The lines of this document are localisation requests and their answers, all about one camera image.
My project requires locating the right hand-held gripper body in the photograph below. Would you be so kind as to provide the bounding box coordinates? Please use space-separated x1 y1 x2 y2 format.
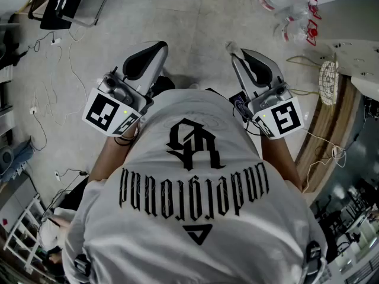
246 81 304 140

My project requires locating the grey round appliance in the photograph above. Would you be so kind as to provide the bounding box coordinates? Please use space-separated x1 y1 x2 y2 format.
0 145 14 175

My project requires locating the white wire fan guard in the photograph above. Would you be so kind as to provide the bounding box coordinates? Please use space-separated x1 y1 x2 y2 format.
317 59 340 107

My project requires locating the curved wooden platform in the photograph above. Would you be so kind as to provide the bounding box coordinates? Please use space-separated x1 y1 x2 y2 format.
295 69 364 204

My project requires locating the person in white shirt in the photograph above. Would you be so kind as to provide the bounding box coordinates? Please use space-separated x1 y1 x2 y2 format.
61 88 329 284

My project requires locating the white cable with connector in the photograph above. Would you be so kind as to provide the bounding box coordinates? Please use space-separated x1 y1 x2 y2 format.
301 128 348 193

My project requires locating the black metal-frame chair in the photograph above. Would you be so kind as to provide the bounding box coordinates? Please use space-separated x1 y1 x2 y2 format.
40 0 111 31

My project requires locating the black strap buckle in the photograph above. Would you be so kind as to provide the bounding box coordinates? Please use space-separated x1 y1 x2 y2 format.
73 254 91 278
306 240 323 272

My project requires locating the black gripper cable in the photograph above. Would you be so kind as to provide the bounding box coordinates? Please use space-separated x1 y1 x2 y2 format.
114 122 140 148
233 99 263 136

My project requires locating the person's left forearm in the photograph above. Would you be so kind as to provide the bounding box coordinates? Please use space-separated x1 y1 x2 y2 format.
90 122 140 185

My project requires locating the black waist device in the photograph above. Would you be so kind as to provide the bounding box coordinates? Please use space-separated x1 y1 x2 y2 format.
229 91 248 106

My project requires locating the blue cloth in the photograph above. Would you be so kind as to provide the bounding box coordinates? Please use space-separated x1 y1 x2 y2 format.
8 140 36 172

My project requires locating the white shelf unit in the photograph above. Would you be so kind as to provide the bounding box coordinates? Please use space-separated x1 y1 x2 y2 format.
0 63 15 136

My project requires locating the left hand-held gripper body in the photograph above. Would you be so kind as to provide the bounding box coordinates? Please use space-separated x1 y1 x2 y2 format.
82 66 155 138

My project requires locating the white rack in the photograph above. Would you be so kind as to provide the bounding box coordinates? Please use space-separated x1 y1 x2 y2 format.
4 192 60 275

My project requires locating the olive wire frame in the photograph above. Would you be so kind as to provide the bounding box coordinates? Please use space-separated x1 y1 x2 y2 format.
285 54 324 98

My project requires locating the person's right forearm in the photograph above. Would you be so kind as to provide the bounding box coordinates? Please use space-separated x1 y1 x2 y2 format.
259 133 303 192

